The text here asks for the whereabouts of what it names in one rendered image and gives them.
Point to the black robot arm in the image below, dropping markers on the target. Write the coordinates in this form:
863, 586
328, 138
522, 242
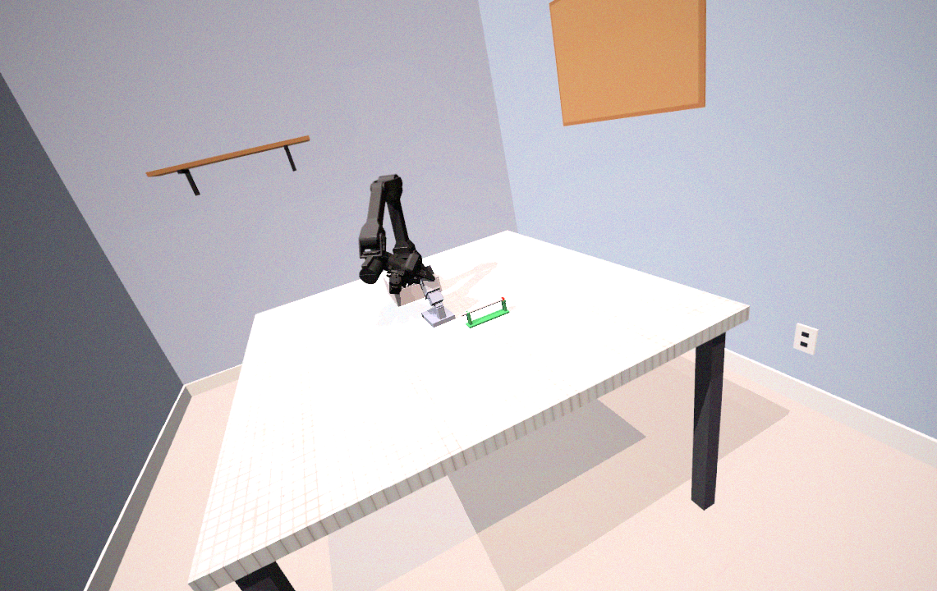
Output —
373, 236

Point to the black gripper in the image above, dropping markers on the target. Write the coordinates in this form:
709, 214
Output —
411, 268

